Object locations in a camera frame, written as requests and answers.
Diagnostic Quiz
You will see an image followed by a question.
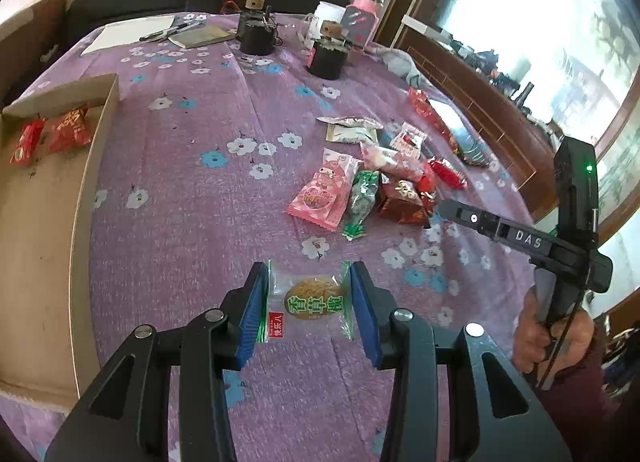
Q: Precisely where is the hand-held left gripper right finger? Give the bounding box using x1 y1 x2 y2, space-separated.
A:
349 260 573 462

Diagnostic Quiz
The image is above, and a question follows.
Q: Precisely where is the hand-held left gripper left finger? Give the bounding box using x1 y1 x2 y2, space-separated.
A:
45 261 271 462

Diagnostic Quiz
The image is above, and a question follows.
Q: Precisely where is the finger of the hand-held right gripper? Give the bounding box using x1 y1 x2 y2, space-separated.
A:
435 199 503 242

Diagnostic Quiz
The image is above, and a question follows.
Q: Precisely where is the clear green label snack packet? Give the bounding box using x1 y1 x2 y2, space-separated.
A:
257 259 353 343

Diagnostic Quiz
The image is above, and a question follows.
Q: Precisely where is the dark red snack packet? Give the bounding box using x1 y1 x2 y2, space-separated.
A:
375 173 436 225

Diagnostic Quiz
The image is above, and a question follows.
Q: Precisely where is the pink cartoon snack packet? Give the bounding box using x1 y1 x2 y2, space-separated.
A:
286 147 363 231

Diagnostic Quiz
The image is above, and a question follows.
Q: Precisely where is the brown cardboard box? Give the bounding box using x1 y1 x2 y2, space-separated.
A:
0 74 121 408

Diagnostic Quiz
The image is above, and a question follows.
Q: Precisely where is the person's right forearm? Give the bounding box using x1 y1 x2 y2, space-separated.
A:
525 337 626 462

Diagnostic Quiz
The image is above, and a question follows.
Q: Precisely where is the person's right hand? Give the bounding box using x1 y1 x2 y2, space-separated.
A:
512 287 596 383

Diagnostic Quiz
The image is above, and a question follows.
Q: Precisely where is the shiny red candy packet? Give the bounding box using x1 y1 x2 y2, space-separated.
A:
425 156 468 190

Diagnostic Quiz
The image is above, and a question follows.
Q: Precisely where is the dark glossy snack packet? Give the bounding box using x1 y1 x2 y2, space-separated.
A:
427 98 493 168

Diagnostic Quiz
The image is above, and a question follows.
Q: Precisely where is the pink clear snack packet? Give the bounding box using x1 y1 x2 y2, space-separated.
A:
359 142 426 180

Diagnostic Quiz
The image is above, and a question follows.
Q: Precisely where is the red and white snack packet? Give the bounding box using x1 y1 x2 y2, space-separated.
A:
389 122 423 158

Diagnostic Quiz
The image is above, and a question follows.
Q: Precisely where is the purple floral cloth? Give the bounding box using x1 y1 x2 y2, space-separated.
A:
0 11 538 462

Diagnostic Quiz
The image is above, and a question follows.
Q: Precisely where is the wooden cabinet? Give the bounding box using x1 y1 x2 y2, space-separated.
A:
392 12 566 223

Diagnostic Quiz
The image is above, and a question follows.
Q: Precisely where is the long red snack packet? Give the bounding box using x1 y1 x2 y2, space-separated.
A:
407 87 461 153

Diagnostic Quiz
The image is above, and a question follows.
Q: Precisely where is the beige snack packet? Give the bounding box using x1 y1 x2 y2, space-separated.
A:
326 122 378 144

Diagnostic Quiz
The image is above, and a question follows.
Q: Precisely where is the white dark print snack packet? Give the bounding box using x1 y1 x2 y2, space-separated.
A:
316 115 383 130

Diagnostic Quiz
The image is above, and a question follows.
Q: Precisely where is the row of dark trinkets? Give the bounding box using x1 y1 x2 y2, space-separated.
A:
447 32 536 108

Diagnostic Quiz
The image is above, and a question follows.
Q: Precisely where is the grey cloth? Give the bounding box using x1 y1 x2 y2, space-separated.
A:
372 45 426 88

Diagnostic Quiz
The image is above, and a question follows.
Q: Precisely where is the black jar with wooden stopper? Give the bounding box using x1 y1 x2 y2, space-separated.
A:
236 0 278 56
306 21 353 80

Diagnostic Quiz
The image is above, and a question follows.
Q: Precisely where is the pink bottle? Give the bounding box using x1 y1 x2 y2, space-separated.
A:
340 0 388 48

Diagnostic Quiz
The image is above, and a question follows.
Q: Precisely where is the white cup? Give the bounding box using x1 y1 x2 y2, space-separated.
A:
306 1 348 43

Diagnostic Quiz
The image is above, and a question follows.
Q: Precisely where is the wide red snack packet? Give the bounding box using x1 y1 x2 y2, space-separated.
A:
41 106 93 153

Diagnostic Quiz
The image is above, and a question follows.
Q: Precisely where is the small red snack packet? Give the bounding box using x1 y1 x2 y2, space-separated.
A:
10 118 46 165

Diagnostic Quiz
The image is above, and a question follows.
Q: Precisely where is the brown notebook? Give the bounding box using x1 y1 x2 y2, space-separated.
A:
167 24 236 50

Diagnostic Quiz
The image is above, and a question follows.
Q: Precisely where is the black pen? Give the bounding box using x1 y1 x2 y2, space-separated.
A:
139 20 206 42

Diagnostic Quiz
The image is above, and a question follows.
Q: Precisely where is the white paper sheet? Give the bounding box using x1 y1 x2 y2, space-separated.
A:
80 16 176 56

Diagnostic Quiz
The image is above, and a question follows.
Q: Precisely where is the brown wooden furniture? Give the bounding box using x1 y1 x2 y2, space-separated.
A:
0 0 68 103

